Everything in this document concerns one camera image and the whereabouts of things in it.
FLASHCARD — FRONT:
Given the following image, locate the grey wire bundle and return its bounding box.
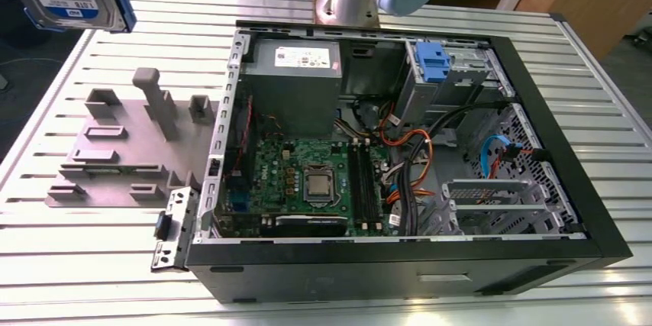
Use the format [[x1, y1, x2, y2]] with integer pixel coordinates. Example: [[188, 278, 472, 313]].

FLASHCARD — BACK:
[[378, 161, 408, 189]]

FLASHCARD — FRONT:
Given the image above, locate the disk power wire black plug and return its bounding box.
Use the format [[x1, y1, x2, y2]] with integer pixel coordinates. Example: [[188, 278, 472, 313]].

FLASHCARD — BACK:
[[501, 144, 554, 165]]

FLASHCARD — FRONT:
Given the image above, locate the black RAM slot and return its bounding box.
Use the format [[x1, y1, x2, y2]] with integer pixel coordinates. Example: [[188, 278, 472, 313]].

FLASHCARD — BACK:
[[348, 137, 369, 230], [361, 137, 386, 230]]

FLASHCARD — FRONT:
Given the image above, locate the orange yellow power wire bundle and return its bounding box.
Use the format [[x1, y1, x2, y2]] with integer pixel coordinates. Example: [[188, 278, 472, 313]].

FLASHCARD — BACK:
[[378, 127, 438, 205]]

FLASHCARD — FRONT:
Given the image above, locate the silver CPU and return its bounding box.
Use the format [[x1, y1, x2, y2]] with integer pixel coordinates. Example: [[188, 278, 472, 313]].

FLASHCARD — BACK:
[[304, 175, 332, 195]]

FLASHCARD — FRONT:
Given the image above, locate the black cable bundle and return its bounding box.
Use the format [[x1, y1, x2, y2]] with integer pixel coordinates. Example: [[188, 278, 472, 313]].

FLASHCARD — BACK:
[[396, 98, 510, 237]]

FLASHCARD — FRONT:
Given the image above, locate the blue data wire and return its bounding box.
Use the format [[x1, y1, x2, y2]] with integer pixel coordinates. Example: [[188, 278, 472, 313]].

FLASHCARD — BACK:
[[480, 134, 524, 181]]

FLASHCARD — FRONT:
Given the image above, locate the metal card retention bracket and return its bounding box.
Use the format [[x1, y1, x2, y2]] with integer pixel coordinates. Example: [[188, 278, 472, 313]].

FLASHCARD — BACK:
[[149, 185, 200, 273]]

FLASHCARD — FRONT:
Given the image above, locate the black graphics card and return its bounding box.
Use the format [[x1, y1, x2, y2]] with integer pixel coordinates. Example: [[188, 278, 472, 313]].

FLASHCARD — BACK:
[[258, 213, 350, 238]]

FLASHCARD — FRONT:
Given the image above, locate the green motherboard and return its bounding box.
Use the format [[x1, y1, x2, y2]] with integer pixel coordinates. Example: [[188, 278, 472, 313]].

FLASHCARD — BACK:
[[213, 137, 404, 237]]

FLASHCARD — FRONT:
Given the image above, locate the CPU socket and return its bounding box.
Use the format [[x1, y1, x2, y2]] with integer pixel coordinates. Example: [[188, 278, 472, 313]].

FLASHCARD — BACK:
[[298, 163, 342, 211]]

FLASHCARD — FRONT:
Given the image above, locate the grey parts rack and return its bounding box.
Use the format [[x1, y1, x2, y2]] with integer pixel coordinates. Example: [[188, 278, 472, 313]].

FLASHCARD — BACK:
[[45, 67, 222, 208]]

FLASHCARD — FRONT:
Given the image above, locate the metal disk bay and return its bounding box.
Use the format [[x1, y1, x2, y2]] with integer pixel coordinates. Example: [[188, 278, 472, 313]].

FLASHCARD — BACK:
[[440, 179, 566, 236]]

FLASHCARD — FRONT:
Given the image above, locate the black PC case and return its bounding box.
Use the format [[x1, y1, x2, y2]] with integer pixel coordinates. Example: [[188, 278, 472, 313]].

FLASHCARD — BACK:
[[185, 18, 632, 304]]

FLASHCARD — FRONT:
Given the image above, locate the grey power supply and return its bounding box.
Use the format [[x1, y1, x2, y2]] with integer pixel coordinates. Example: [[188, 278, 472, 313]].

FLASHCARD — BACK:
[[238, 37, 342, 140]]

